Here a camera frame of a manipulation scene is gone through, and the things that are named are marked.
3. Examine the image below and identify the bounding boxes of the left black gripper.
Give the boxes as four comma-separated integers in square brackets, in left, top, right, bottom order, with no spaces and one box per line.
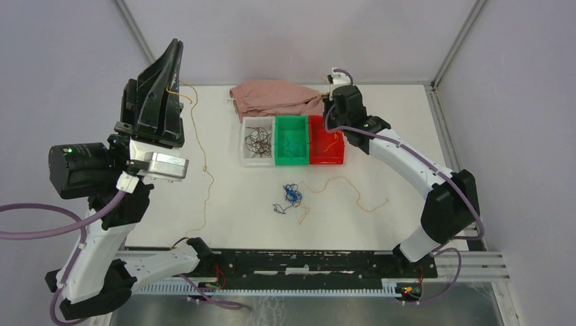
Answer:
[118,35,191,179]

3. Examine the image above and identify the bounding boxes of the yellow cable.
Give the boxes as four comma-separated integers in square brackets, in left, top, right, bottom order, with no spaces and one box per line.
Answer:
[310,76,343,156]
[165,81,215,251]
[297,175,390,226]

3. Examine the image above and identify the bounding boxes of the light blue cable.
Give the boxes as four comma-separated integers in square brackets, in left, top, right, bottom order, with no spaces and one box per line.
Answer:
[282,138,305,156]

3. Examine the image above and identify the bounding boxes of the brown cable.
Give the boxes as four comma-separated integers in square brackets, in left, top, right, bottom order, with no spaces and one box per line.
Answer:
[243,126,274,159]

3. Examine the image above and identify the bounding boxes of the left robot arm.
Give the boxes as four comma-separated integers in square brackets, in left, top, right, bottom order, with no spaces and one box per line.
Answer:
[46,39,214,325]

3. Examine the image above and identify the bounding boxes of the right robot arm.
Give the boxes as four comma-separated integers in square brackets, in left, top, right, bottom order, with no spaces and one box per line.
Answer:
[323,85,480,277]

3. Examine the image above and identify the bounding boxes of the red plastic bin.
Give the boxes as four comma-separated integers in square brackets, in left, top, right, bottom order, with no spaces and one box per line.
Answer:
[308,115,345,165]

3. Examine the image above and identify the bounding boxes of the green plastic bin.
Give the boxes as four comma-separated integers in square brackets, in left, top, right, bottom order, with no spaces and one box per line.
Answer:
[274,115,309,166]

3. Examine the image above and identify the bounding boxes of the pink cloth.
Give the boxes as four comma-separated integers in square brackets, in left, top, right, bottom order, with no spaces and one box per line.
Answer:
[229,79,327,120]

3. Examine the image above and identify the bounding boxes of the clear plastic bin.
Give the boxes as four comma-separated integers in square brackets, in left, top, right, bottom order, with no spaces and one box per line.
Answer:
[240,116,275,167]

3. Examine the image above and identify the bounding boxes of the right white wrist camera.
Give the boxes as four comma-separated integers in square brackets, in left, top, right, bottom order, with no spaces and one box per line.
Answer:
[327,67,354,101]

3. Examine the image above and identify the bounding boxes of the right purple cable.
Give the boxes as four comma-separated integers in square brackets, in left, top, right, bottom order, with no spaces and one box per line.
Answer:
[323,67,486,306]

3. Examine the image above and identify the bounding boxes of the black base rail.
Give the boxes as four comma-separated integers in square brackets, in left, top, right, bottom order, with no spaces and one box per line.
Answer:
[186,249,438,290]

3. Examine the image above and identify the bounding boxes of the white slotted cable duct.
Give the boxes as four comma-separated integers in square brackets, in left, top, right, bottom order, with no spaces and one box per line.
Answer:
[134,280,406,298]

